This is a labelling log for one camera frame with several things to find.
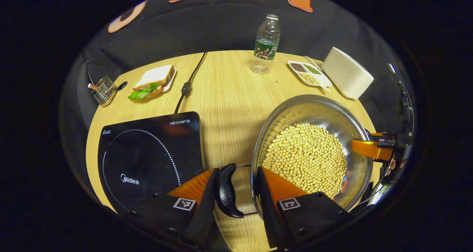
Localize small white plate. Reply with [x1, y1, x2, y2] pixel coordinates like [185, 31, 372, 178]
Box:
[162, 67, 177, 93]

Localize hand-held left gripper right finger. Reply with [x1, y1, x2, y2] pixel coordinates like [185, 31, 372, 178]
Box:
[256, 166, 351, 249]

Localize small white box appliance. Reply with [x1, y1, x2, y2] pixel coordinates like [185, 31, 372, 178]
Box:
[321, 47, 374, 100]

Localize black backdrop cloth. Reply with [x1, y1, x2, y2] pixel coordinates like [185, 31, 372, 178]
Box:
[59, 0, 414, 193]

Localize black power cable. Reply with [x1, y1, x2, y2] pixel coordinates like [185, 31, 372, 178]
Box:
[174, 52, 207, 114]

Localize white divided dish of beans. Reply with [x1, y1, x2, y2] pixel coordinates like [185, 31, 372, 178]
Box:
[288, 61, 332, 88]

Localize steel pot with black handles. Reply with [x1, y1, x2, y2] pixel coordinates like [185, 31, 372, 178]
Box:
[215, 94, 374, 218]

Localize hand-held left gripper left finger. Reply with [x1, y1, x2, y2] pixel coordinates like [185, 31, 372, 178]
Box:
[122, 168, 220, 247]

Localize pile of soybeans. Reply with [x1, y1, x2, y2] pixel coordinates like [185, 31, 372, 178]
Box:
[262, 123, 348, 200]

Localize wire mesh holder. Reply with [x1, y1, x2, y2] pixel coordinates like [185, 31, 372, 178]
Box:
[88, 75, 118, 108]

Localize black induction cooktop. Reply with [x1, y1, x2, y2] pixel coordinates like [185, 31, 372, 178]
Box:
[97, 112, 205, 214]

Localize sandwich with lettuce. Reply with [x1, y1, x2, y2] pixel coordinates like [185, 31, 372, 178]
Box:
[128, 64, 175, 101]

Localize clear plastic water bottle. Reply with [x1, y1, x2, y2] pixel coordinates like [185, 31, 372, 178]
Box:
[252, 14, 281, 74]

